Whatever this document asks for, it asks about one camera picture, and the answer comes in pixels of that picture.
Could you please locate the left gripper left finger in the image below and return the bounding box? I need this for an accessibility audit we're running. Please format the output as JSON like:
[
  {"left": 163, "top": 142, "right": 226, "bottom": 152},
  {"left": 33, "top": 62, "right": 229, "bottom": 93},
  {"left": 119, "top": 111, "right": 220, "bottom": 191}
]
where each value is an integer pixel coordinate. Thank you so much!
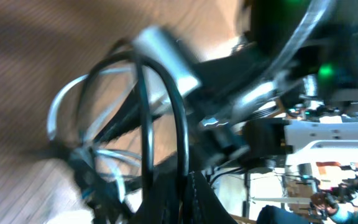
[{"left": 129, "top": 172, "right": 182, "bottom": 224}]

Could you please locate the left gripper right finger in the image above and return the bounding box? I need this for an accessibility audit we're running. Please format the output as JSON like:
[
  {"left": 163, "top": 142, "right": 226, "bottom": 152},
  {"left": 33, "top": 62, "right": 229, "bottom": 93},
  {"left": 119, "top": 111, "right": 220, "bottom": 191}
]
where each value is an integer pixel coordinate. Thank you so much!
[{"left": 183, "top": 171, "right": 236, "bottom": 224}]

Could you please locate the black usb cable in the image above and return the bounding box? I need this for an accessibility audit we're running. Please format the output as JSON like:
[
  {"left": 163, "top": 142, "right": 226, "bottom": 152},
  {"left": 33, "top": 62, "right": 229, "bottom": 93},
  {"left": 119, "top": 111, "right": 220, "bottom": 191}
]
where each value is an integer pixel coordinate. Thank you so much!
[{"left": 70, "top": 51, "right": 191, "bottom": 224}]

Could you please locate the white usb cable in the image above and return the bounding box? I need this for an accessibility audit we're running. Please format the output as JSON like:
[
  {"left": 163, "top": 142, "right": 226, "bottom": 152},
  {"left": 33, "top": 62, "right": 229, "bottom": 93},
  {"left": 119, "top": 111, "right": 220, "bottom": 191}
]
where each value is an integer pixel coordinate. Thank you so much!
[{"left": 47, "top": 0, "right": 335, "bottom": 203}]

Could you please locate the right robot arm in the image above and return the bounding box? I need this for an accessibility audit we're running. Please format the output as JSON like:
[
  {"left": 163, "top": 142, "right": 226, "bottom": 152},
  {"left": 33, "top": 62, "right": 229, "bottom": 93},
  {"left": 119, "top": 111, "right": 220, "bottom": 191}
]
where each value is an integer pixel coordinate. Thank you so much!
[{"left": 200, "top": 1, "right": 358, "bottom": 164}]

